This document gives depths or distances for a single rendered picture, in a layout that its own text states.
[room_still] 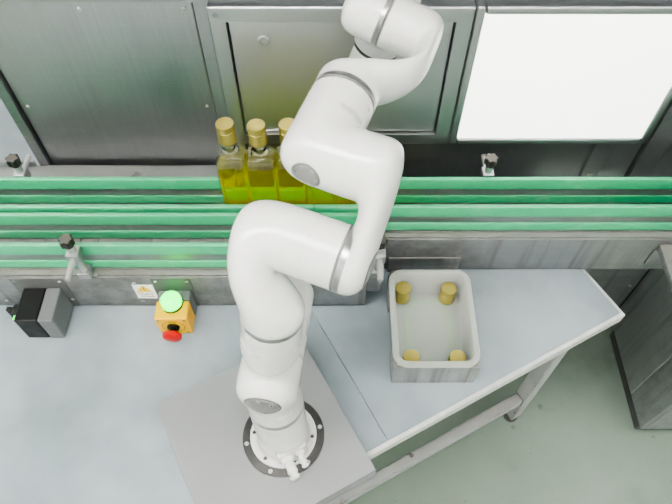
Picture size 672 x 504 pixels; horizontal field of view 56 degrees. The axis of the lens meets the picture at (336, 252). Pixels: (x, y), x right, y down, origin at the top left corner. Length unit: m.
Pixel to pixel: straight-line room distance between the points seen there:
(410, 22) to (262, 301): 0.42
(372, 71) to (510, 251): 0.74
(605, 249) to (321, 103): 0.91
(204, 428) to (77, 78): 0.74
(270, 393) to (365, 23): 0.54
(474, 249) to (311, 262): 0.73
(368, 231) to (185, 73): 0.72
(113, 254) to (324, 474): 0.60
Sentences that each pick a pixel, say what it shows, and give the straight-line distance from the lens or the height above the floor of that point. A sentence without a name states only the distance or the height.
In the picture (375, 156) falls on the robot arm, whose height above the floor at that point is 1.46.
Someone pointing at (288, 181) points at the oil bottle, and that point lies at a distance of 1.25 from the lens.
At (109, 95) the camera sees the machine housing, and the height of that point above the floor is 1.08.
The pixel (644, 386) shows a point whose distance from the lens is 2.13.
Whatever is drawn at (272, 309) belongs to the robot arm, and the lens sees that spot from 0.77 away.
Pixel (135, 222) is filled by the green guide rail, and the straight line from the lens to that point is 1.36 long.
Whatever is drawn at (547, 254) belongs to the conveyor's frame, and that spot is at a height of 0.82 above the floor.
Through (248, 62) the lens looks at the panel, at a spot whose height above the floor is 1.20.
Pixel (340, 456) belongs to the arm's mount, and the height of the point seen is 0.80.
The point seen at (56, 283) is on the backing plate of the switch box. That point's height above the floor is 0.85.
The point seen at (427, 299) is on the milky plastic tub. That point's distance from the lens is 1.41.
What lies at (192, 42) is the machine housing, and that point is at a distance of 1.28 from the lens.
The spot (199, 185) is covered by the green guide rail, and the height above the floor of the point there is 0.95.
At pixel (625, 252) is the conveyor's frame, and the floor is 0.83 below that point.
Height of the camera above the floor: 1.99
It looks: 57 degrees down
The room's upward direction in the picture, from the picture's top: straight up
